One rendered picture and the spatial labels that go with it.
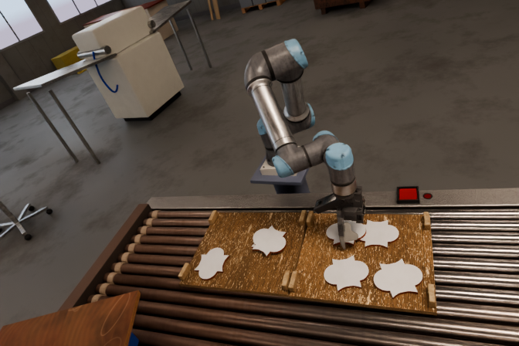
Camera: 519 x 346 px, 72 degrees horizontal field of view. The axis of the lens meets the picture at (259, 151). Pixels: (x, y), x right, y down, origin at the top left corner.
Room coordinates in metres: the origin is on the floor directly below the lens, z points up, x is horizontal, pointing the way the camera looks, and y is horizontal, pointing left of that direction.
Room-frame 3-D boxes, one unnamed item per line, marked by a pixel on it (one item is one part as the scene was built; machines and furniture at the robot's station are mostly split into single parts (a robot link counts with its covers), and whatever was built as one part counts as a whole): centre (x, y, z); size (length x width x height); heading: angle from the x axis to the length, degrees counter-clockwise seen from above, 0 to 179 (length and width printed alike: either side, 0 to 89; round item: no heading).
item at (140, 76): (5.37, 1.32, 0.69); 2.91 x 0.73 x 1.39; 143
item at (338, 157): (0.84, -0.21, 1.24); 0.09 x 0.08 x 0.11; 0
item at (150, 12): (11.13, 2.24, 0.45); 2.63 x 0.84 x 0.90; 56
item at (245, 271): (0.96, 0.17, 0.93); 0.41 x 0.35 x 0.02; 62
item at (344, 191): (0.84, -0.21, 1.16); 0.08 x 0.08 x 0.05
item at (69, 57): (10.56, 3.66, 0.25); 1.37 x 0.94 x 0.50; 146
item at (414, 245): (0.75, -0.20, 0.93); 0.41 x 0.35 x 0.02; 61
